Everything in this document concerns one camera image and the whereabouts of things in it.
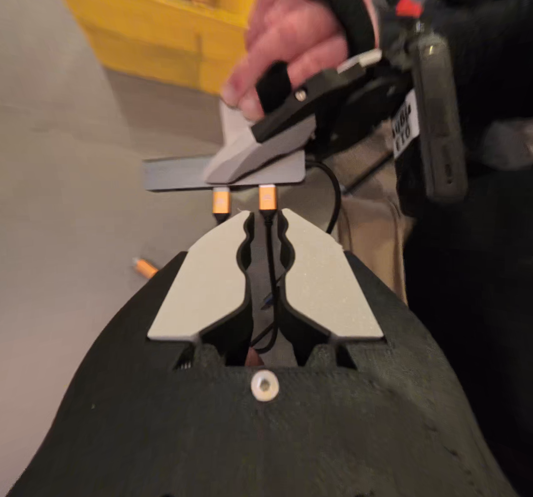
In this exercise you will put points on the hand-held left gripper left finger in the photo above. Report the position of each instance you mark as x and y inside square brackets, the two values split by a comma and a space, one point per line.
[204, 280]

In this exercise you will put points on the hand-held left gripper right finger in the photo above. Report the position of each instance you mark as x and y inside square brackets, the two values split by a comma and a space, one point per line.
[329, 288]

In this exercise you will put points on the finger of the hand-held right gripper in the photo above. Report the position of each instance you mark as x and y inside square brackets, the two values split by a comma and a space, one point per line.
[235, 126]
[258, 155]

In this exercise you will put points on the grey usb hub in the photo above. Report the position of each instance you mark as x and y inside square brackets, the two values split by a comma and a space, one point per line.
[175, 172]

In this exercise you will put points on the person's right hand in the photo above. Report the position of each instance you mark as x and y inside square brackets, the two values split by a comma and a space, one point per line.
[295, 30]

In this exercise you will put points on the person's beige trousers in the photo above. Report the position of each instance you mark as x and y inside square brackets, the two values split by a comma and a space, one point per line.
[374, 222]

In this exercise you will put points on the yellow plastic crate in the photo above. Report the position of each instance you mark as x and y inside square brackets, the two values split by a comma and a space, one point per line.
[145, 26]

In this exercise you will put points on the person's dark jacket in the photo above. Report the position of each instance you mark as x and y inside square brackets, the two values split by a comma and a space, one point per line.
[479, 276]

